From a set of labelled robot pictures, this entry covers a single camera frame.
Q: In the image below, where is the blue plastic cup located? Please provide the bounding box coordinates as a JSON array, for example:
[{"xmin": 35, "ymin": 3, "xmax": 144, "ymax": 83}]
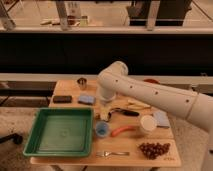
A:
[{"xmin": 95, "ymin": 121, "xmax": 109, "ymax": 138}]

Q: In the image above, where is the small metal cup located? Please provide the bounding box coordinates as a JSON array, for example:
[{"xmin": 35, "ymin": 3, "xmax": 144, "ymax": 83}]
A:
[{"xmin": 77, "ymin": 77, "xmax": 87, "ymax": 90}]

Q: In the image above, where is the silver fork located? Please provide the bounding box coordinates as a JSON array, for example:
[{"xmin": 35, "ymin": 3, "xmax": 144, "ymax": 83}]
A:
[{"xmin": 96, "ymin": 151, "xmax": 130, "ymax": 157}]

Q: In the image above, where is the black handled peeler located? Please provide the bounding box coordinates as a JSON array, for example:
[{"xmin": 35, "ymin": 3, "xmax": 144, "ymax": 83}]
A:
[{"xmin": 110, "ymin": 108, "xmax": 139, "ymax": 117}]

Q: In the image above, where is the bunch of dark grapes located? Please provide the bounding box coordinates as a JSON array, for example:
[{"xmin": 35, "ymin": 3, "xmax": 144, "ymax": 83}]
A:
[{"xmin": 139, "ymin": 143, "xmax": 170, "ymax": 160}]

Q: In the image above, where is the black eraser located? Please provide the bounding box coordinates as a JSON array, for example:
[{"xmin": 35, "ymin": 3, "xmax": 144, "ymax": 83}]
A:
[{"xmin": 53, "ymin": 96, "xmax": 72, "ymax": 103}]

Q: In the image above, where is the orange carrot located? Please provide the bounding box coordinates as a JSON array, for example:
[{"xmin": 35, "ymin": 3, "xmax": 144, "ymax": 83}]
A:
[{"xmin": 111, "ymin": 126, "xmax": 136, "ymax": 137}]

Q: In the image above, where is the black caster wheel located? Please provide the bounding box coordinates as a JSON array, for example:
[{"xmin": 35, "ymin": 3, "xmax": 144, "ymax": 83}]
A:
[{"xmin": 0, "ymin": 133, "xmax": 23, "ymax": 145}]

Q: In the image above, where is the red bowl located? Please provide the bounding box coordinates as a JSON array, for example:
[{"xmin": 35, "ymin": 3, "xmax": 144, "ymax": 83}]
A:
[{"xmin": 143, "ymin": 79, "xmax": 160, "ymax": 84}]

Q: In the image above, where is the blue cloth pad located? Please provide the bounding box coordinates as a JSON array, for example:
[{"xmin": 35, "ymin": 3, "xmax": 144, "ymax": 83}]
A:
[{"xmin": 153, "ymin": 110, "xmax": 170, "ymax": 128}]

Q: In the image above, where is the blue sponge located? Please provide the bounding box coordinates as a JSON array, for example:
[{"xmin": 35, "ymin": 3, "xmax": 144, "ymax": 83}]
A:
[{"xmin": 78, "ymin": 94, "xmax": 96, "ymax": 105}]

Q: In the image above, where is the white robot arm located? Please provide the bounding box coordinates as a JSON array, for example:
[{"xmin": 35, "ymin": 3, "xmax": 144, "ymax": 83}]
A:
[{"xmin": 97, "ymin": 61, "xmax": 213, "ymax": 132}]

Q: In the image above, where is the green plastic tray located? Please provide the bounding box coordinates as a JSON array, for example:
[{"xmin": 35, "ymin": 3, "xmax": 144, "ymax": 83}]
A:
[{"xmin": 23, "ymin": 108, "xmax": 93, "ymax": 157}]

